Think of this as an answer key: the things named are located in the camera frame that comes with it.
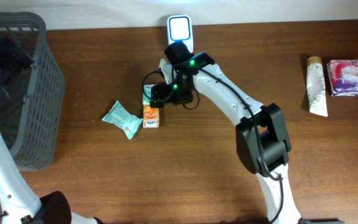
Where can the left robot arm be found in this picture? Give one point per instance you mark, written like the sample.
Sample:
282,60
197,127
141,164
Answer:
20,204

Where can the teal small tissue pack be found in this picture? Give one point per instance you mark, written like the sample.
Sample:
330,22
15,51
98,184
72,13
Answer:
147,94

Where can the teal wet wipes pack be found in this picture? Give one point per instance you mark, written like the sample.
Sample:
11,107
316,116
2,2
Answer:
121,118

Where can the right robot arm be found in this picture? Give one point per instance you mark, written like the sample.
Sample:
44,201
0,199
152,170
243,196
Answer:
262,140

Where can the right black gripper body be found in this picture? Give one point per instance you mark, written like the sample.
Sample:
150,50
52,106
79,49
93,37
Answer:
177,90

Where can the red purple white packet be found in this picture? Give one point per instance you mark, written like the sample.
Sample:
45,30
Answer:
343,77

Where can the white tube with brown cap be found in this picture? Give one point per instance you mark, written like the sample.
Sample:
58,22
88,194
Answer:
315,87

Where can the orange small tissue pack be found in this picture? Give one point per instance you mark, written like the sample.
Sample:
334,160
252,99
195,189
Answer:
151,117

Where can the grey plastic mesh basket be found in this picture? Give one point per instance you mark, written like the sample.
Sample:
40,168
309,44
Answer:
29,124

